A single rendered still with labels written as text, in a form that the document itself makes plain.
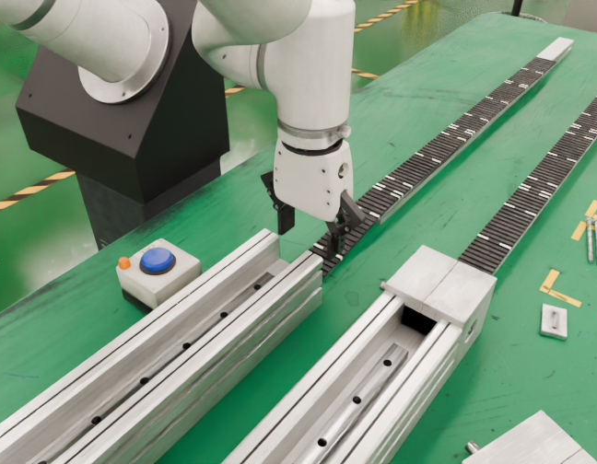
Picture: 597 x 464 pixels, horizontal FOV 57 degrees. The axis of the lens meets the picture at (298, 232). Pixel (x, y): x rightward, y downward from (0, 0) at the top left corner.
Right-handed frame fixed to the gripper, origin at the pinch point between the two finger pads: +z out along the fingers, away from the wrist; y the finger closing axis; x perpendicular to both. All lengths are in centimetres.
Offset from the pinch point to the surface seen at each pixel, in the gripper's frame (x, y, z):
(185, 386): 28.2, -5.5, -1.1
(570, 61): -104, -5, 6
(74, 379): 35.0, 3.2, -2.2
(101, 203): 4.1, 45.9, 12.8
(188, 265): 14.5, 9.0, 0.4
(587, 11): -205, 14, 22
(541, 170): -41.4, -18.5, 2.8
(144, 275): 19.3, 12.0, 0.4
